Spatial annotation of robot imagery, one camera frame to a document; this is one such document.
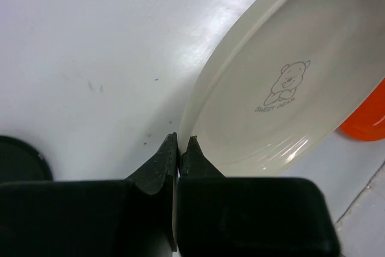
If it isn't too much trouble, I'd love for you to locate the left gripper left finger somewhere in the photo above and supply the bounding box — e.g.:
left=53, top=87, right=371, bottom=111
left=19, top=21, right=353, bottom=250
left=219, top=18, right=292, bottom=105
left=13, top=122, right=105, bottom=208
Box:
left=1, top=134, right=177, bottom=256

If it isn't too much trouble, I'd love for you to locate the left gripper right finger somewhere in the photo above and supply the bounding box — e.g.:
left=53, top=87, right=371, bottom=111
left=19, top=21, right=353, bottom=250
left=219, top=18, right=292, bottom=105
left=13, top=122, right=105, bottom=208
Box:
left=177, top=137, right=340, bottom=256

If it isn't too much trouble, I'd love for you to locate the black plate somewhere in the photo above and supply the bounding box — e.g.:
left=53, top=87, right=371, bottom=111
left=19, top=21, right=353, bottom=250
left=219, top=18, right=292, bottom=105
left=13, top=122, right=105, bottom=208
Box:
left=1, top=136, right=54, bottom=183

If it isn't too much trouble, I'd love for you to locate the cream plate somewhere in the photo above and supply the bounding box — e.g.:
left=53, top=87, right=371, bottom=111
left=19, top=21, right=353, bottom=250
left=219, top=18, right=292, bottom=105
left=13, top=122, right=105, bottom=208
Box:
left=178, top=0, right=384, bottom=176

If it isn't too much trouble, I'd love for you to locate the orange plate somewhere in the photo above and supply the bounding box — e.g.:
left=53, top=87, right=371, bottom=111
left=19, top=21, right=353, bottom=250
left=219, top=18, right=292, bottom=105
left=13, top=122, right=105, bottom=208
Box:
left=337, top=79, right=384, bottom=142

